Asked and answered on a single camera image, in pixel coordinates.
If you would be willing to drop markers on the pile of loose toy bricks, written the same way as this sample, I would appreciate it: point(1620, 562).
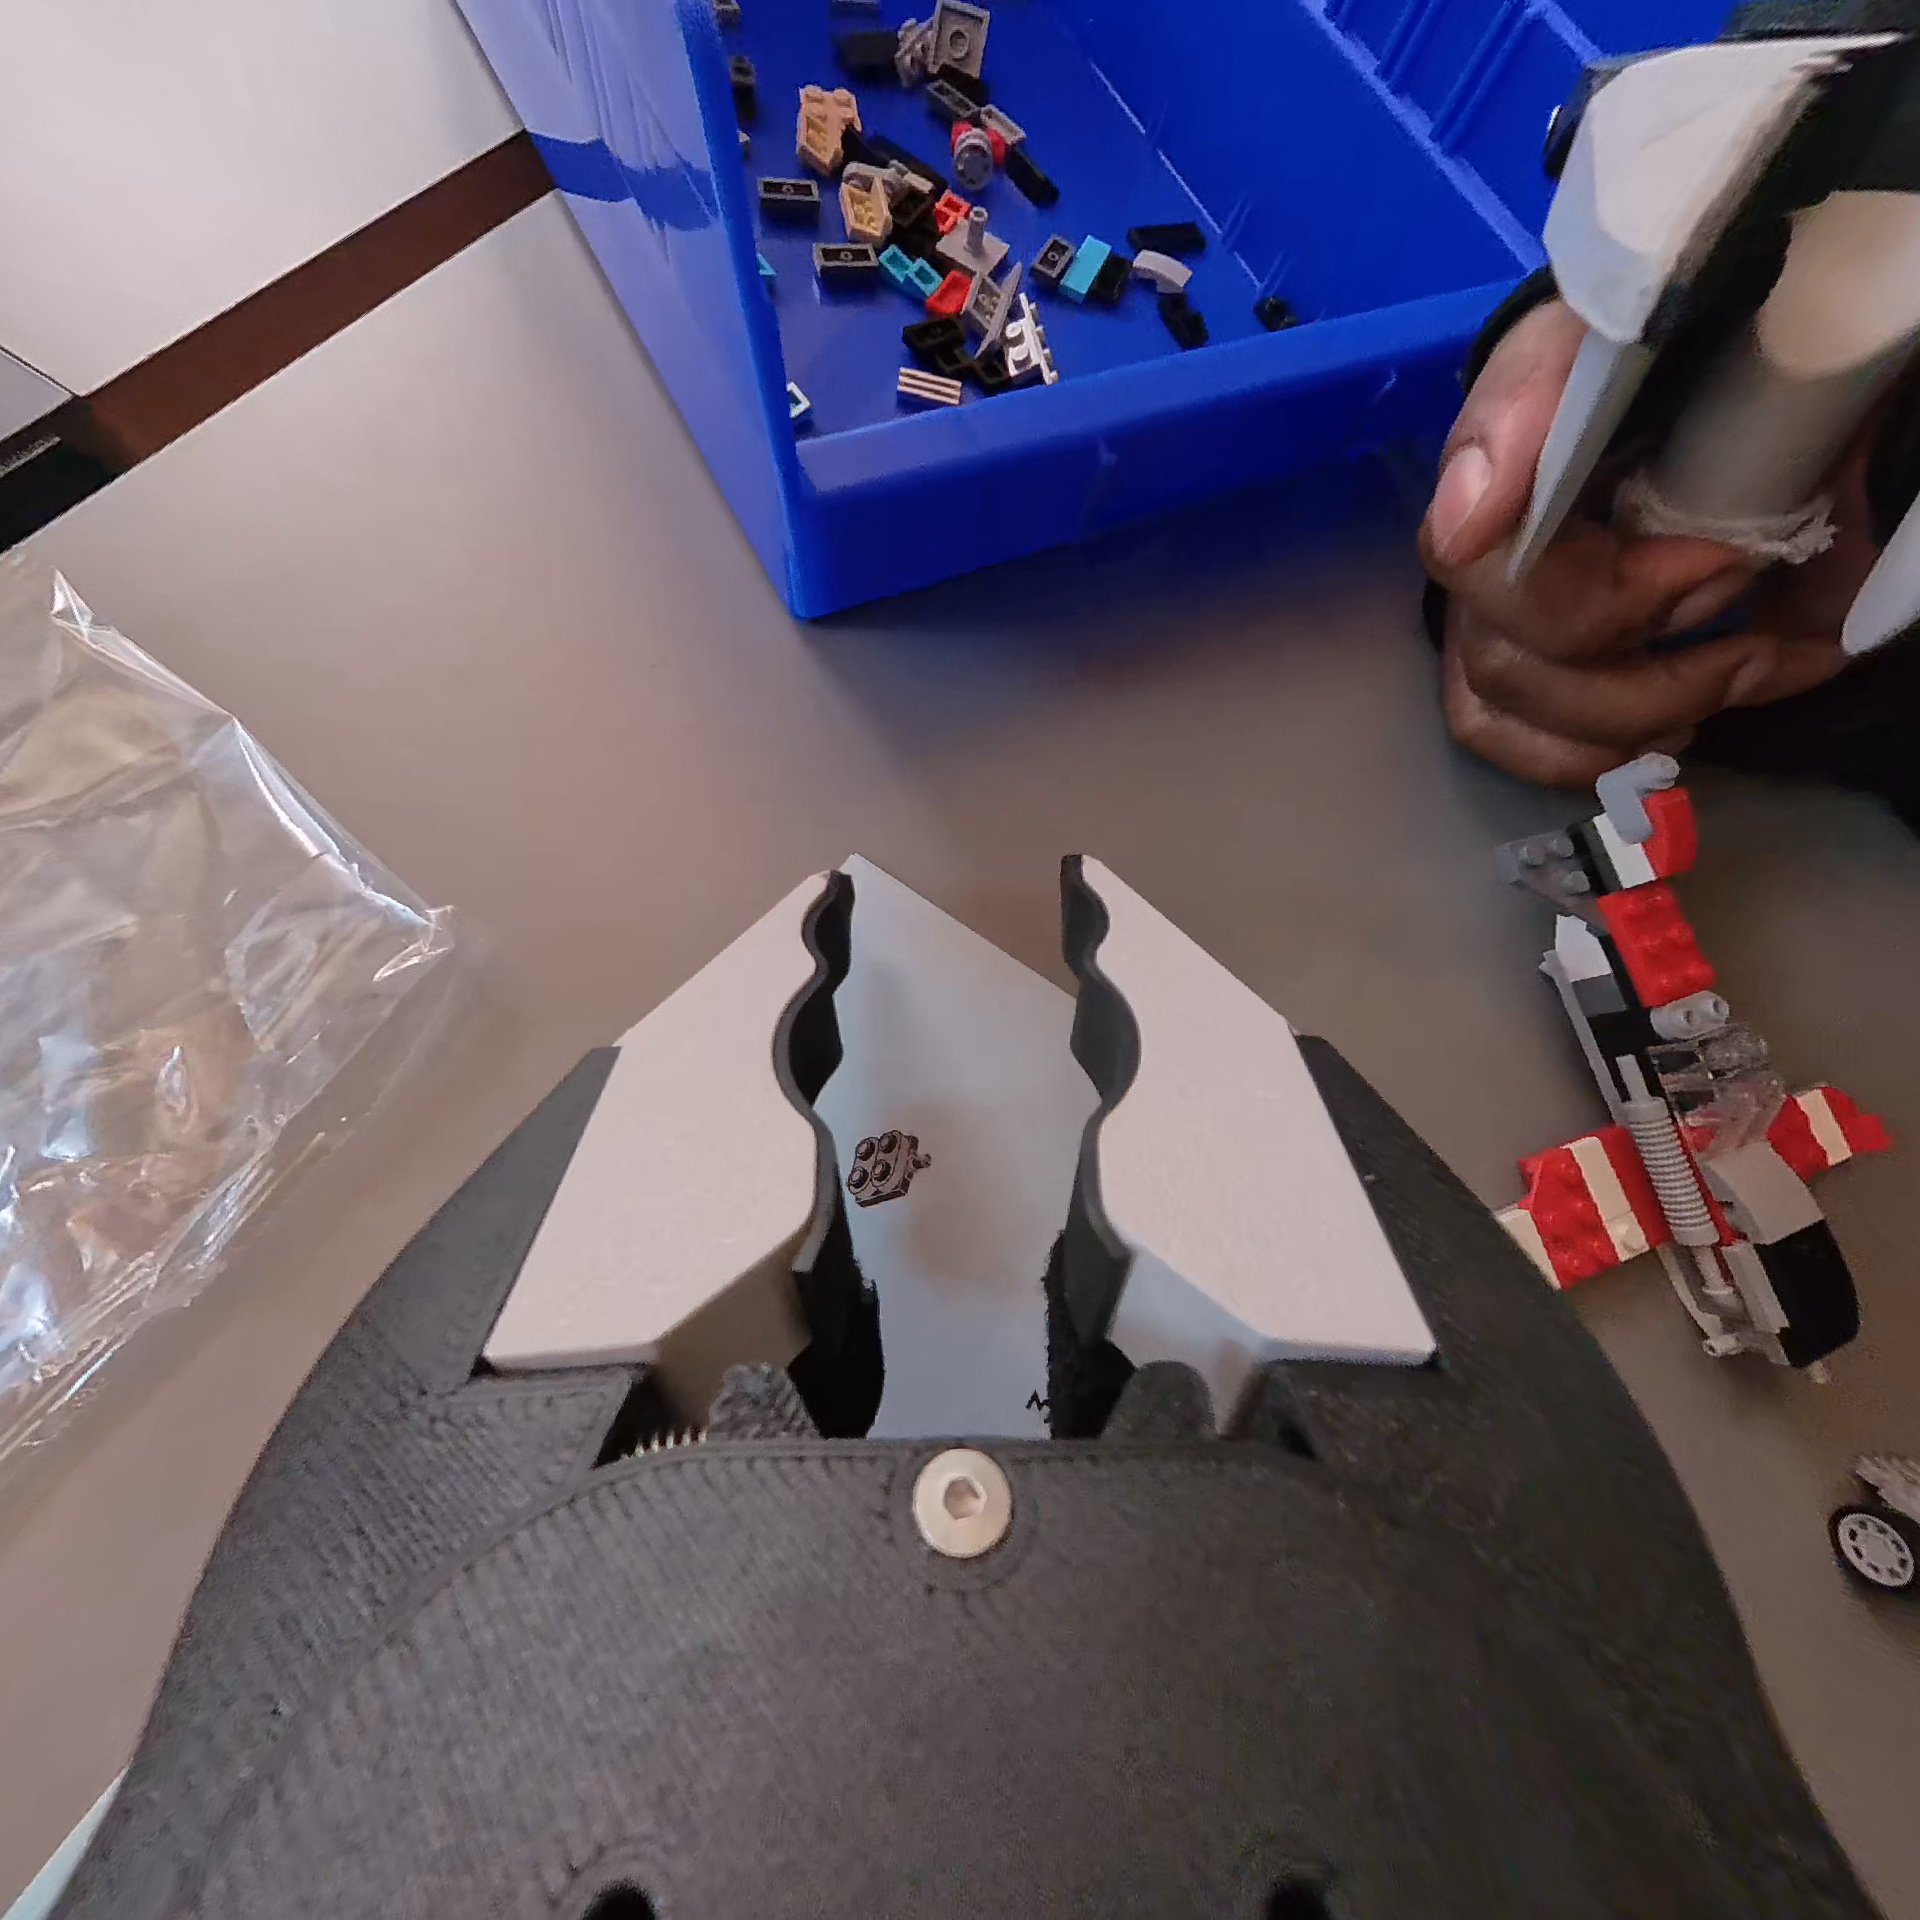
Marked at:
point(862, 210)

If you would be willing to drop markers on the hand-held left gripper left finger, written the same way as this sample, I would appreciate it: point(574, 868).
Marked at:
point(676, 1170)

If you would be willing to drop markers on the clear plastic bag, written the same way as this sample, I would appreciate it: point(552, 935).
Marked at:
point(181, 974)

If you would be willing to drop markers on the person's right hand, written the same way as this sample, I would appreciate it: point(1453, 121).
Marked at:
point(1575, 662)

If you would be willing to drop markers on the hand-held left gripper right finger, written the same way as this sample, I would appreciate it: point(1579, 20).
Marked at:
point(1260, 1184)

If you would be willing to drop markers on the small toy brick wheel assembly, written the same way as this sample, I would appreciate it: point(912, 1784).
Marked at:
point(1876, 1530)

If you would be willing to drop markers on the red white toy brick model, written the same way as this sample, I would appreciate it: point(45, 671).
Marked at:
point(1657, 932)

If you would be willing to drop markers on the small dark toy brick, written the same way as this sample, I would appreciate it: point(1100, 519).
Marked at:
point(884, 1167)

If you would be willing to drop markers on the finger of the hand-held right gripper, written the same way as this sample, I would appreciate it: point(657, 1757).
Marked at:
point(1665, 165)
point(1893, 586)

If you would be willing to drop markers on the grey desk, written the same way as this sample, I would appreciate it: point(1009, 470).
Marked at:
point(599, 600)

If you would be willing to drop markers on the blue plastic bin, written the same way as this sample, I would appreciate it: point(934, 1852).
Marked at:
point(1200, 450)
point(1441, 89)

